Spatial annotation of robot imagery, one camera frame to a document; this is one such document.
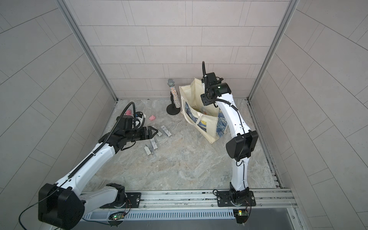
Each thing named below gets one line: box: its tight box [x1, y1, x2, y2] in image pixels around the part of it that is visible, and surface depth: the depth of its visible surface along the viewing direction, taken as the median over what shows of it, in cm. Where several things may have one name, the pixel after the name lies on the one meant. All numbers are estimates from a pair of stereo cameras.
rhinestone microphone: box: [167, 78, 181, 109], surface depth 95 cm
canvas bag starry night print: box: [179, 78, 229, 144], surface depth 92 cm
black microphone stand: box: [166, 91, 181, 115], surface depth 111 cm
